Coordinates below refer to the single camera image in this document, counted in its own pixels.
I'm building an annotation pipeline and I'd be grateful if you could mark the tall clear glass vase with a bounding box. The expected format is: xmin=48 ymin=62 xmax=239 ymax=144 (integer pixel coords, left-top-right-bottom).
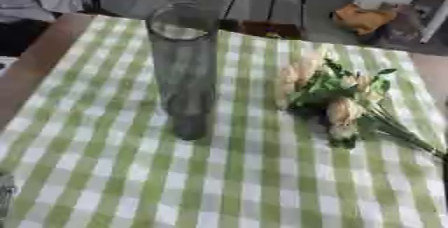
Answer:
xmin=143 ymin=1 xmax=223 ymax=142

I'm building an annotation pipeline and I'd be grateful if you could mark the brown wooden box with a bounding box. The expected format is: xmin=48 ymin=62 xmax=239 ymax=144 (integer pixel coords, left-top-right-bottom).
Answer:
xmin=236 ymin=19 xmax=308 ymax=40

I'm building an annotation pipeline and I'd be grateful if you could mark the cream artificial flower bunch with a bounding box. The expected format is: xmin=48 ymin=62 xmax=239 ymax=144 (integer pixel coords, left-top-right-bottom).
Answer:
xmin=271 ymin=51 xmax=448 ymax=160

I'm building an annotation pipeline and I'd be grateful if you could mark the tan orange bag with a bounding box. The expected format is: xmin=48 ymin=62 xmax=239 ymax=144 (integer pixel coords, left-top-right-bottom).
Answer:
xmin=330 ymin=3 xmax=399 ymax=36

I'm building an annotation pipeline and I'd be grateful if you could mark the white slanted leg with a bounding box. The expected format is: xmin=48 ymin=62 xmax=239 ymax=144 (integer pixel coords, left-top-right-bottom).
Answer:
xmin=418 ymin=0 xmax=448 ymax=45

